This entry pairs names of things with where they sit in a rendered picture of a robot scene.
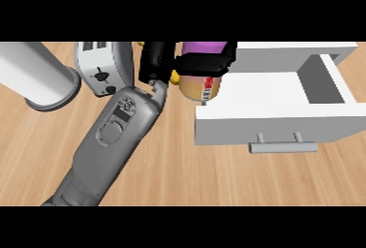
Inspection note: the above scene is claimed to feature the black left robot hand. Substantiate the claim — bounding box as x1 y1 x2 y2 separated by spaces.
138 41 240 86

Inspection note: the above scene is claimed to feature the tan can purple lid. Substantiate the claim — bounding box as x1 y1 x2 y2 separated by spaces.
178 41 231 103

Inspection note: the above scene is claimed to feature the white open drawer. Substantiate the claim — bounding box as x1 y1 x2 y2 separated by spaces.
206 53 358 109

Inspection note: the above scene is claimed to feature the white drawer front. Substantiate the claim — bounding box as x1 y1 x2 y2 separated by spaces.
194 102 366 146

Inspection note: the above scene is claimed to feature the yellow rounded object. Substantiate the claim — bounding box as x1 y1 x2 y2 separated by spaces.
169 69 183 86

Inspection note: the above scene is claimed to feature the white toaster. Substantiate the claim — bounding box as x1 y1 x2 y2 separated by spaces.
73 41 138 98

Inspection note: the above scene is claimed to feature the white cabinet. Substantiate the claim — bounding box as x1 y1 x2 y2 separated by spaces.
229 41 361 74

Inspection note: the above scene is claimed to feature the white cylinder grey base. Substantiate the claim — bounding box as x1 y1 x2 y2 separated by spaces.
0 41 83 112

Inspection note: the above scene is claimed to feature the grey drawer handle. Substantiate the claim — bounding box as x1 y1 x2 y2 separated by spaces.
248 132 319 155

